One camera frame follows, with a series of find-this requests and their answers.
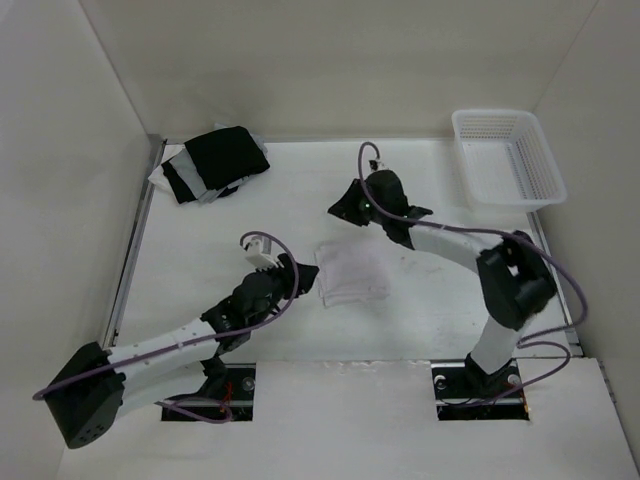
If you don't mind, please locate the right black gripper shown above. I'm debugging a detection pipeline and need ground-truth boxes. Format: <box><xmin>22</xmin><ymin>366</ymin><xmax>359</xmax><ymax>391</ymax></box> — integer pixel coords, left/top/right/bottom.
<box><xmin>329</xmin><ymin>178</ymin><xmax>389</xmax><ymax>227</ymax></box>

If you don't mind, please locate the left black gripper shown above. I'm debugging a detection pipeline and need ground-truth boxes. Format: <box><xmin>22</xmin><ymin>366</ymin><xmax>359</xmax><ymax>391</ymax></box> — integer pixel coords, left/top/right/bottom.
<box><xmin>248</xmin><ymin>253</ymin><xmax>317</xmax><ymax>328</ymax></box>

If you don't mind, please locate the white tank top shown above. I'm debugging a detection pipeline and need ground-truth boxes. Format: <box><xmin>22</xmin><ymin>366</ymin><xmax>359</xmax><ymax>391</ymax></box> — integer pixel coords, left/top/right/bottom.
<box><xmin>314</xmin><ymin>239</ymin><xmax>391</xmax><ymax>308</ymax></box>

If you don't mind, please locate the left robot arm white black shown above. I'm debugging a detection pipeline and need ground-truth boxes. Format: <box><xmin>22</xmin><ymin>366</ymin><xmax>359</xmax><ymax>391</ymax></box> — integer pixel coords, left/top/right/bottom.
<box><xmin>37</xmin><ymin>254</ymin><xmax>319</xmax><ymax>449</ymax></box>

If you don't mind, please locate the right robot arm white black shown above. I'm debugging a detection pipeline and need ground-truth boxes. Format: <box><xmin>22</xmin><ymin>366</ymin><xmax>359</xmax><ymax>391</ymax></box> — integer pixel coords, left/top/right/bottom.
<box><xmin>328</xmin><ymin>170</ymin><xmax>557</xmax><ymax>398</ymax></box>

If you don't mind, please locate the folded black tank top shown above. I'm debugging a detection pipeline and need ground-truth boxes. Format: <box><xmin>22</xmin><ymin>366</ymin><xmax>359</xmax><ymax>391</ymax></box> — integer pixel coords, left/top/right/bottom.
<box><xmin>185</xmin><ymin>126</ymin><xmax>270</xmax><ymax>190</ymax></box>

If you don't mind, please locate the stack of folded tank tops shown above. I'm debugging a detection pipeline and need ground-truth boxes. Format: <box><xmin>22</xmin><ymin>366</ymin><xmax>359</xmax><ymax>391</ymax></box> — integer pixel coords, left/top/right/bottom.
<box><xmin>148</xmin><ymin>124</ymin><xmax>268</xmax><ymax>204</ymax></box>

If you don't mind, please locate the white plastic mesh basket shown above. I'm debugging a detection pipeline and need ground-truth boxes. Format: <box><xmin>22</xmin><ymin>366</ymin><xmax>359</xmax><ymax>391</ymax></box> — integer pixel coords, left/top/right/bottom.
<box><xmin>451</xmin><ymin>109</ymin><xmax>568</xmax><ymax>214</ymax></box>

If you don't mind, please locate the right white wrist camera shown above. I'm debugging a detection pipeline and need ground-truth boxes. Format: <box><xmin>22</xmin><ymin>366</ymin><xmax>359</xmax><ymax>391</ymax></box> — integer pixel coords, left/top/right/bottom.
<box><xmin>368</xmin><ymin>159</ymin><xmax>388</xmax><ymax>174</ymax></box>

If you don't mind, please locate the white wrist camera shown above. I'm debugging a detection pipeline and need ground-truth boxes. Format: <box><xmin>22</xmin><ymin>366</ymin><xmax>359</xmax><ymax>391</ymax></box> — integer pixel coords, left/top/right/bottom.
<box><xmin>244</xmin><ymin>235</ymin><xmax>278</xmax><ymax>271</ymax></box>
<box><xmin>368</xmin><ymin>159</ymin><xmax>388</xmax><ymax>174</ymax></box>

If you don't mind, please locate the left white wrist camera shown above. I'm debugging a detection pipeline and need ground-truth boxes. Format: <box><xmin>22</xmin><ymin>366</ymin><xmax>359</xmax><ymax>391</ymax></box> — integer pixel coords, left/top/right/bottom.
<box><xmin>244</xmin><ymin>235</ymin><xmax>278</xmax><ymax>271</ymax></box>

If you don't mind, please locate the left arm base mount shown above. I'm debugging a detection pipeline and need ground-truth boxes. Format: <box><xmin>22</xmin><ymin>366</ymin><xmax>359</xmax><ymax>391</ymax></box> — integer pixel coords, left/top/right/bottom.
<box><xmin>160</xmin><ymin>359</ymin><xmax>257</xmax><ymax>423</ymax></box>

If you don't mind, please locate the right aluminium table rail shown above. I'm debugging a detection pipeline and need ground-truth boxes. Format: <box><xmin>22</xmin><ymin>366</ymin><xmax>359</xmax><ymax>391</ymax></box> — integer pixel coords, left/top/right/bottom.
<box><xmin>527</xmin><ymin>212</ymin><xmax>584</xmax><ymax>357</ymax></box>

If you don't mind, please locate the aluminium table rail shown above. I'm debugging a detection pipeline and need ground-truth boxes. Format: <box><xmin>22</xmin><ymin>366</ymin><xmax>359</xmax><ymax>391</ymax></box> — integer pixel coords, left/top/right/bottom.
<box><xmin>99</xmin><ymin>134</ymin><xmax>166</xmax><ymax>347</ymax></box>
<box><xmin>527</xmin><ymin>212</ymin><xmax>584</xmax><ymax>357</ymax></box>

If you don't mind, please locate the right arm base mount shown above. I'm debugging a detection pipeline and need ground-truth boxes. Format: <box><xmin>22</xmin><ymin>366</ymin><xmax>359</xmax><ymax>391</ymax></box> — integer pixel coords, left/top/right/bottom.
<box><xmin>431</xmin><ymin>359</ymin><xmax>530</xmax><ymax>421</ymax></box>

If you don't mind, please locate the left aluminium table rail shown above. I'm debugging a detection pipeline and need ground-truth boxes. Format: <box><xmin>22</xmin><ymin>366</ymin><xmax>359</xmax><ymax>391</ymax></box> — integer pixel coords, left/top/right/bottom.
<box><xmin>99</xmin><ymin>134</ymin><xmax>166</xmax><ymax>347</ymax></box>

